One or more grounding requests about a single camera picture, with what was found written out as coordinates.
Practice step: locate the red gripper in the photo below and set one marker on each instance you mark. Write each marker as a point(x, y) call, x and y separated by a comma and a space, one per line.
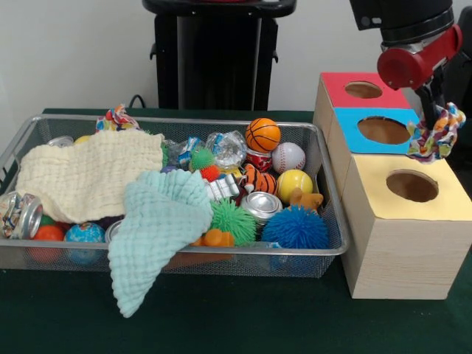
point(402, 70)

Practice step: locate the colourful spotted fabric scrap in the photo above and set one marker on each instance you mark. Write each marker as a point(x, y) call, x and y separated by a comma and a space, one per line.
point(439, 140)
point(116, 119)

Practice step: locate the mint muslin cloth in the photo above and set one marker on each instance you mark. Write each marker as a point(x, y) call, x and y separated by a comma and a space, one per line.
point(158, 228)

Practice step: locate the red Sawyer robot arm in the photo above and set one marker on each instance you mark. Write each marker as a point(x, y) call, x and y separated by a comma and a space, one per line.
point(402, 14)

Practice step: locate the wooden box with three holes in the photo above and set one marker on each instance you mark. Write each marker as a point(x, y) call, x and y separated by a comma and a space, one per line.
point(405, 258)

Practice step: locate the shallow clear mesh bin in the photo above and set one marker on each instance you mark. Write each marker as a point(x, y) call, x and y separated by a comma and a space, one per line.
point(258, 263)

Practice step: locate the black monitor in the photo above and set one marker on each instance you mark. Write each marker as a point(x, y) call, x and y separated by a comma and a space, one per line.
point(465, 73)

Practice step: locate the white baseball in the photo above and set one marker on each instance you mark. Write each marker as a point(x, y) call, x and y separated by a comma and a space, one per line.
point(288, 158)

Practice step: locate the yellow tennis ball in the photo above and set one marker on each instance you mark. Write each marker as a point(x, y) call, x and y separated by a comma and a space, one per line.
point(295, 184)

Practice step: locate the small orange basketball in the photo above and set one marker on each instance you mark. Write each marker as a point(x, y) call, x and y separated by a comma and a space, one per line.
point(262, 134)

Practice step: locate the blue spiky ball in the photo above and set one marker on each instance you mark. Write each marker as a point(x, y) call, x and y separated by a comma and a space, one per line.
point(295, 228)

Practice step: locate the orange tiger plush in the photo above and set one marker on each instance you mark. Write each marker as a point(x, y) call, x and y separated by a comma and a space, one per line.
point(262, 180)

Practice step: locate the silver drink can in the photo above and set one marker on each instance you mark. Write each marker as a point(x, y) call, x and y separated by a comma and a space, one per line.
point(260, 205)

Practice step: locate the green spiky ball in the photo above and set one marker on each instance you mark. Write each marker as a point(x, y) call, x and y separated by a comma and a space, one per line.
point(232, 221)

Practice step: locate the dark green table cloth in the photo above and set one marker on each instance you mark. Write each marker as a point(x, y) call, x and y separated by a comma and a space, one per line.
point(236, 324)

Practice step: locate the cream muslin cloth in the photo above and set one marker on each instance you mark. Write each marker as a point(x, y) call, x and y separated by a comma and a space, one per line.
point(85, 177)

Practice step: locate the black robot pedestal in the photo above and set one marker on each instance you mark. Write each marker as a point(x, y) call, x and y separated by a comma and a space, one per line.
point(214, 62)

